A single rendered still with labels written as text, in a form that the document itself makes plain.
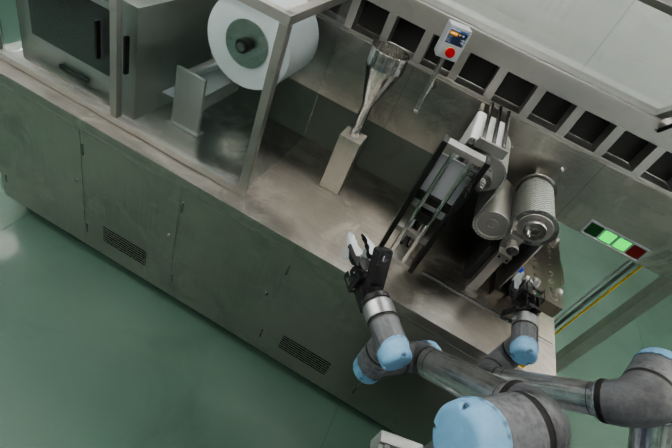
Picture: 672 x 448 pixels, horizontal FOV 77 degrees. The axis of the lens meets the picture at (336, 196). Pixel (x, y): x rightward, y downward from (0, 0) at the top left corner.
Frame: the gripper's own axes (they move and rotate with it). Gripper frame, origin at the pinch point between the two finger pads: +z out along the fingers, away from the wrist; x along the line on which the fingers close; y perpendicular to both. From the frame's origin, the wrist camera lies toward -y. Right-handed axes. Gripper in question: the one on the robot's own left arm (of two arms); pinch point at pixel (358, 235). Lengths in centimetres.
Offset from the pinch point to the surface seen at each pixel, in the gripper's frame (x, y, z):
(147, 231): -42, 84, 66
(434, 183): 30.2, -9.5, 18.9
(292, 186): 5, 33, 55
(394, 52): 19, -30, 63
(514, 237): 63, -5, 5
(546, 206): 70, -17, 10
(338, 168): 19, 19, 54
